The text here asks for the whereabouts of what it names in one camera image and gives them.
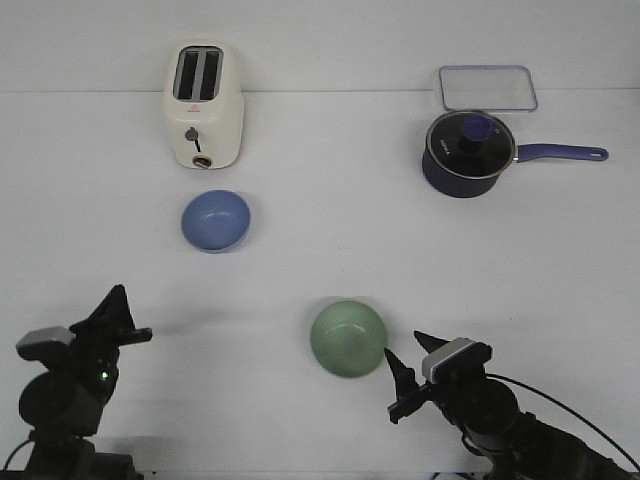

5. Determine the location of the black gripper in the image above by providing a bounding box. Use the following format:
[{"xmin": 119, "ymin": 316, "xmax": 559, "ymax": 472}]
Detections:
[
  {"xmin": 69, "ymin": 284, "xmax": 152, "ymax": 395},
  {"xmin": 384, "ymin": 330, "xmax": 448, "ymax": 424}
]

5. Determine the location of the green bowl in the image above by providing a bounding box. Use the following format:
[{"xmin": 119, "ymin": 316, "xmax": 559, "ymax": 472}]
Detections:
[{"xmin": 309, "ymin": 299, "xmax": 388, "ymax": 378}]

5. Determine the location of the blue bowl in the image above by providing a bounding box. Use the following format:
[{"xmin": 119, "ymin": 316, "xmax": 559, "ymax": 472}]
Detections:
[{"xmin": 180, "ymin": 189, "xmax": 251, "ymax": 254}]

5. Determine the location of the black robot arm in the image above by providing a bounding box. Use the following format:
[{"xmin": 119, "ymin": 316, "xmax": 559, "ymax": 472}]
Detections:
[
  {"xmin": 1, "ymin": 285, "xmax": 153, "ymax": 480},
  {"xmin": 384, "ymin": 331, "xmax": 639, "ymax": 479}
]

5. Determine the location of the dark blue saucepan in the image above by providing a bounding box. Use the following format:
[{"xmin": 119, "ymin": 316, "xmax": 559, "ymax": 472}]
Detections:
[{"xmin": 422, "ymin": 143, "xmax": 609, "ymax": 198}]

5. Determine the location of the glass pot lid blue knob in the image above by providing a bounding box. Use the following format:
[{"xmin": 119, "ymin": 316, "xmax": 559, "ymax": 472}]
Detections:
[{"xmin": 426, "ymin": 110, "xmax": 516, "ymax": 180}]

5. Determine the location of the white two-slot toaster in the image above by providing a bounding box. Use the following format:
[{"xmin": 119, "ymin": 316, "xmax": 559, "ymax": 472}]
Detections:
[{"xmin": 162, "ymin": 40, "xmax": 245, "ymax": 170}]

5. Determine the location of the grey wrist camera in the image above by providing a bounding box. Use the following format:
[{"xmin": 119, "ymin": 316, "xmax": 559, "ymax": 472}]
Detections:
[
  {"xmin": 422, "ymin": 337, "xmax": 492, "ymax": 384},
  {"xmin": 16, "ymin": 326, "xmax": 74, "ymax": 363}
]

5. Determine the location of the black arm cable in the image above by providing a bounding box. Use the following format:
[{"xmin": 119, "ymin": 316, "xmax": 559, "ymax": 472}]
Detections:
[{"xmin": 487, "ymin": 372, "xmax": 640, "ymax": 474}]

